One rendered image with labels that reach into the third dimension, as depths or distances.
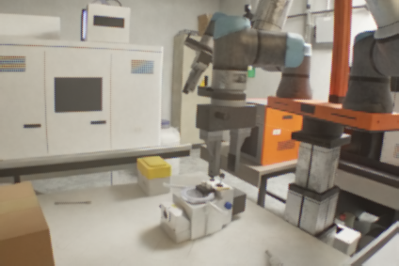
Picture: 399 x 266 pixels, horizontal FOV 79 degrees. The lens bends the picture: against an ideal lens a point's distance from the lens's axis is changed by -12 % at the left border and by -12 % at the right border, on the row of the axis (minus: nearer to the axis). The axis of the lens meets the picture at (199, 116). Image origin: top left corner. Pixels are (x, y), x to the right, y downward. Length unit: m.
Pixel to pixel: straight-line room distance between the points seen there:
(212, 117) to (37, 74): 0.94
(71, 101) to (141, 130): 0.38
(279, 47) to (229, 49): 0.10
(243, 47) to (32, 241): 0.50
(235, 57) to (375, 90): 0.45
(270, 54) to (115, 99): 0.93
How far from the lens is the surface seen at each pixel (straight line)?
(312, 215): 1.05
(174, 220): 0.68
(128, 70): 1.36
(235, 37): 0.55
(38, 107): 1.31
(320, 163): 0.99
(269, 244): 0.73
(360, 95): 0.84
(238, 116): 0.57
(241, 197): 0.80
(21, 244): 0.49
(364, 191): 2.09
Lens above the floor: 1.30
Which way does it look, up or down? 9 degrees down
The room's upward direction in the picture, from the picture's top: 3 degrees clockwise
